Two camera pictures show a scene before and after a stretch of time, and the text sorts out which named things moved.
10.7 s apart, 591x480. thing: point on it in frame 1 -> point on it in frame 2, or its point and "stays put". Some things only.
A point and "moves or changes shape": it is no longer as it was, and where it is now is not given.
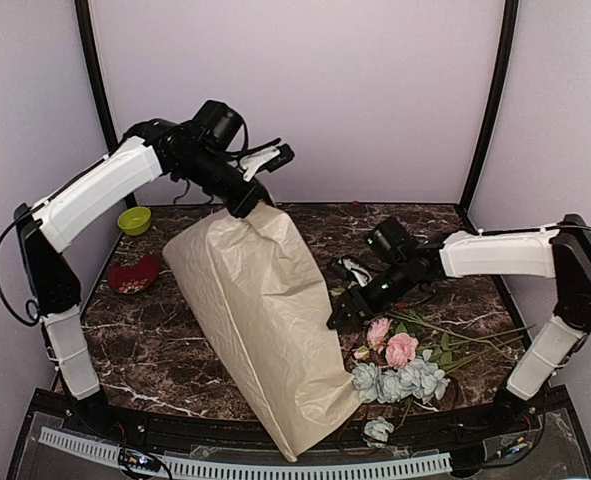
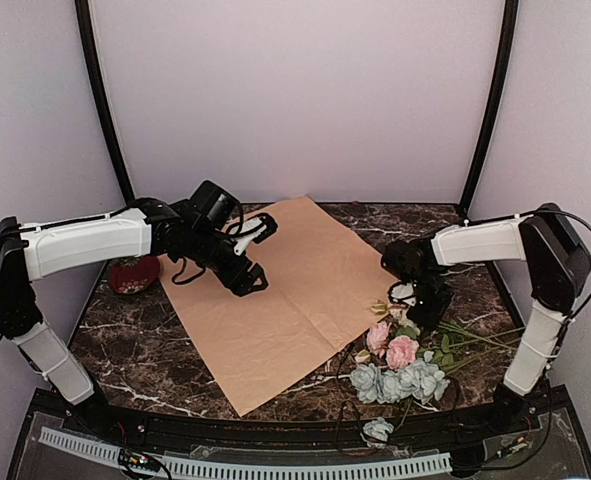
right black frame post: [493, 103] stays put
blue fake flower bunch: [419, 378] stays put
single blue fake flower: [375, 432] stays put
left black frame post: [92, 67] stays put
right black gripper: [351, 298] -> [432, 319]
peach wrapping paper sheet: [257, 289] moves or changes shape
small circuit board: [137, 459] stays put
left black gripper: [243, 205] -> [231, 277]
